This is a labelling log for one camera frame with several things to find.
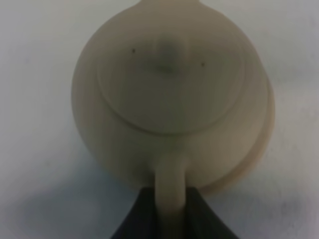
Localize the brown clay teapot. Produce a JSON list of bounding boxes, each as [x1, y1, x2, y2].
[[72, 0, 268, 215]]

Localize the teapot saucer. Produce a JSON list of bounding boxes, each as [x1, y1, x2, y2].
[[199, 78, 275, 196]]

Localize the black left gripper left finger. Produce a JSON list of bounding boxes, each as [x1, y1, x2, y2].
[[111, 187, 159, 239]]

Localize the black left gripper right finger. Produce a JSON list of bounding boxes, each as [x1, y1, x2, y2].
[[184, 187, 239, 239]]

